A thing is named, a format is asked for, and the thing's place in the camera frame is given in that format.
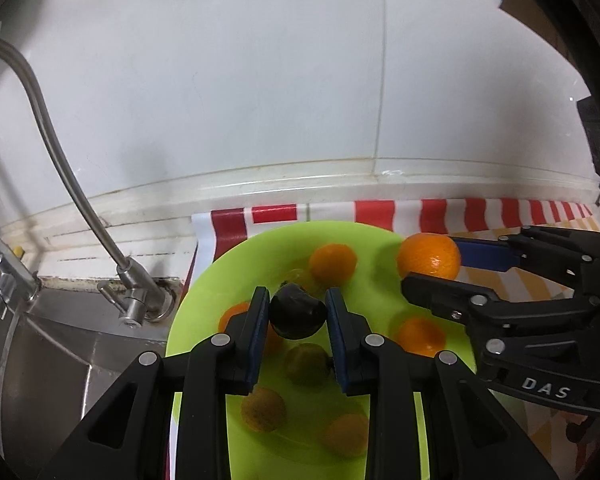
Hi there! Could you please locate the black countertop appliance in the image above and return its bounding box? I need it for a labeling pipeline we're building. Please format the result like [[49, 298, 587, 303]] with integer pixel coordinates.
[[577, 95, 600, 211]]

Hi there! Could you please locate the metal tap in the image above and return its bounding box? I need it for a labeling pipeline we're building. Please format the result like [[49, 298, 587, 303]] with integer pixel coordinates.
[[0, 185, 43, 321]]

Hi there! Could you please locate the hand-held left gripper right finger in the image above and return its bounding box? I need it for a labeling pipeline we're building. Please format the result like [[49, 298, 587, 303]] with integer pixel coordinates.
[[326, 287, 561, 480]]

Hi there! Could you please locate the metal hose faucet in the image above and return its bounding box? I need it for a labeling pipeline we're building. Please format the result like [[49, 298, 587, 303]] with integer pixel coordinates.
[[0, 35, 176, 328]]

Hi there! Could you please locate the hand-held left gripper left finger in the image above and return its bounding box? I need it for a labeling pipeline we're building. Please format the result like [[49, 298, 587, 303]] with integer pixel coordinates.
[[37, 286, 271, 480]]

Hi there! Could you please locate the small yellow-brown round fruit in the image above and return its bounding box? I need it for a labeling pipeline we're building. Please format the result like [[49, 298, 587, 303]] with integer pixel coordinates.
[[240, 386, 288, 433]]

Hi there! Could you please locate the green plate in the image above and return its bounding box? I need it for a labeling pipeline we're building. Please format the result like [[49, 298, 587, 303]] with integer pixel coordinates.
[[165, 221, 478, 480]]

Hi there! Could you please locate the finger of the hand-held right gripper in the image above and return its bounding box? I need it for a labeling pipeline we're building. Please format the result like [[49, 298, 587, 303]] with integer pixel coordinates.
[[452, 225, 600, 301], [401, 272, 600, 328]]

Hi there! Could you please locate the dark purple round fruit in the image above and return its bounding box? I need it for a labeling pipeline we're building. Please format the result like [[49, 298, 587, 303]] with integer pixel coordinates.
[[269, 282, 327, 339]]

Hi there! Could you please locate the colourful checkered tablecloth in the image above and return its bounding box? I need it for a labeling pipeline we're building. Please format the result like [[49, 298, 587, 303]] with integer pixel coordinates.
[[162, 199, 600, 480]]

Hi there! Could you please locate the orange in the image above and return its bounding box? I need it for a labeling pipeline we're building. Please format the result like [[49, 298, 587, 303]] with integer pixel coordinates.
[[309, 243, 358, 283], [395, 316, 447, 357], [218, 301, 285, 358], [396, 233, 462, 281]]

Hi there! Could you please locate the stainless steel sink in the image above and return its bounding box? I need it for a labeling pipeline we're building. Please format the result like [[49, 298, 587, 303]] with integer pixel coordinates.
[[0, 285, 183, 466]]

